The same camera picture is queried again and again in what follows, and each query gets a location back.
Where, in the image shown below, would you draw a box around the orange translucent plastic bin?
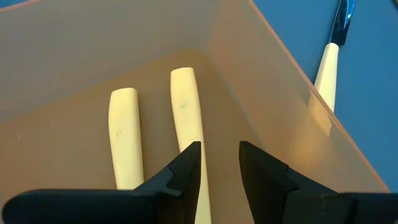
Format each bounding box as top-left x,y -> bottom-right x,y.
0,0 -> 391,224

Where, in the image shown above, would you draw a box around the yellow-handled utensil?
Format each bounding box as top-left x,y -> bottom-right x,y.
108,87 -> 146,191

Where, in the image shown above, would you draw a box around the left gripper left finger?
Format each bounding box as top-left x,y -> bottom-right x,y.
1,140 -> 203,224

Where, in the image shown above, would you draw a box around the yellow-handled knife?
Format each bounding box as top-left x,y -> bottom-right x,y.
313,0 -> 357,114
169,67 -> 213,224

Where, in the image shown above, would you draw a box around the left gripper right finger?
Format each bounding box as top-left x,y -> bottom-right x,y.
238,140 -> 398,224

